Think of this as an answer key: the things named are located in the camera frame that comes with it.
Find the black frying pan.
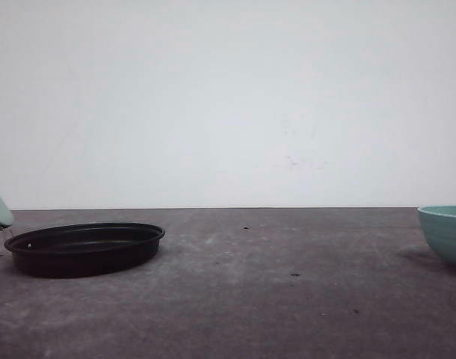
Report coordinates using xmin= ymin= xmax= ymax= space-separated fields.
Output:
xmin=0 ymin=182 xmax=167 ymax=280

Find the teal ceramic bowl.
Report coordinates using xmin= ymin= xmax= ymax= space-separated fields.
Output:
xmin=417 ymin=206 xmax=456 ymax=268

